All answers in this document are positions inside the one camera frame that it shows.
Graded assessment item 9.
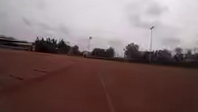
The dark clump of trees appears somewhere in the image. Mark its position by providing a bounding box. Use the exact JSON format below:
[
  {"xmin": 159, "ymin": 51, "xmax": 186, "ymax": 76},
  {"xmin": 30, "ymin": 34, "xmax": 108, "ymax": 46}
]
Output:
[
  {"xmin": 33, "ymin": 36, "xmax": 83, "ymax": 57},
  {"xmin": 90, "ymin": 45, "xmax": 117, "ymax": 59}
]

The tall floodlight pole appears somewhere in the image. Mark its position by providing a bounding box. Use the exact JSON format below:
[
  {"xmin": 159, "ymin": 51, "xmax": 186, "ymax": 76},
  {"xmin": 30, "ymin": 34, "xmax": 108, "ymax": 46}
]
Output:
[{"xmin": 146, "ymin": 24, "xmax": 156, "ymax": 62}]

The red running track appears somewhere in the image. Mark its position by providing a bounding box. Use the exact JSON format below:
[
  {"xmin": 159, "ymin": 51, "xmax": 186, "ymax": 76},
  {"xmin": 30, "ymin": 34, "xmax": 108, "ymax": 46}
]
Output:
[{"xmin": 0, "ymin": 48, "xmax": 198, "ymax": 112}]

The row of trees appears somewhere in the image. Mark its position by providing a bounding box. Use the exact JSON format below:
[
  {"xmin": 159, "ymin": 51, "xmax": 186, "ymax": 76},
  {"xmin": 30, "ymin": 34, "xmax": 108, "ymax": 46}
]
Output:
[{"xmin": 122, "ymin": 40, "xmax": 198, "ymax": 66}]

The long low building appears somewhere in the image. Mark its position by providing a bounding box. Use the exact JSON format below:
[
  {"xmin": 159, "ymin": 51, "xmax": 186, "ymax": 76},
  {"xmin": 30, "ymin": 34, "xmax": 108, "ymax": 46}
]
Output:
[{"xmin": 0, "ymin": 34, "xmax": 36, "ymax": 53}]

